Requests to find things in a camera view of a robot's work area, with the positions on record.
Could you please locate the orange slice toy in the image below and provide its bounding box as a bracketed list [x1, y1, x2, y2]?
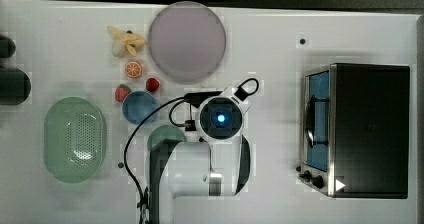
[125, 61, 143, 78]

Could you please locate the round grey plate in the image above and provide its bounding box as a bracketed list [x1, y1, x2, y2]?
[148, 1, 226, 82]

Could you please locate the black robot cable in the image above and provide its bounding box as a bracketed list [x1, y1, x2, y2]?
[123, 77, 260, 224]

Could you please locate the green strainer basket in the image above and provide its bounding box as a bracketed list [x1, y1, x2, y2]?
[43, 97, 106, 183]

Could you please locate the green cup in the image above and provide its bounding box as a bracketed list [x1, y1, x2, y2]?
[147, 125, 187, 150]

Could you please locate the peeled banana toy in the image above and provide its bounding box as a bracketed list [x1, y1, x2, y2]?
[107, 26, 147, 57]

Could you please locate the small black cylinder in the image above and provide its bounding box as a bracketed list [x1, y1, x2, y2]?
[0, 35, 16, 58]

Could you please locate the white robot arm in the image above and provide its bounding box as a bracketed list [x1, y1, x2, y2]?
[143, 85, 251, 224]

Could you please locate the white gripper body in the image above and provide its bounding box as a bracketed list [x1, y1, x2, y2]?
[183, 84, 251, 118]

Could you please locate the blue bowl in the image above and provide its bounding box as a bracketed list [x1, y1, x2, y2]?
[122, 91, 159, 125]

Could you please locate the black toaster oven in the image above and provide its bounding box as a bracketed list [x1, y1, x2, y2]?
[296, 63, 410, 199]

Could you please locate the large black cylinder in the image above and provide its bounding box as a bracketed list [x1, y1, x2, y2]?
[0, 68, 31, 105]

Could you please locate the small red strawberry toy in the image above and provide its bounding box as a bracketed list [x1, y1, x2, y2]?
[146, 78, 160, 92]

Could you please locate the strawberry toy with green leaves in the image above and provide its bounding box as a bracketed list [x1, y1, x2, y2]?
[115, 84, 131, 102]

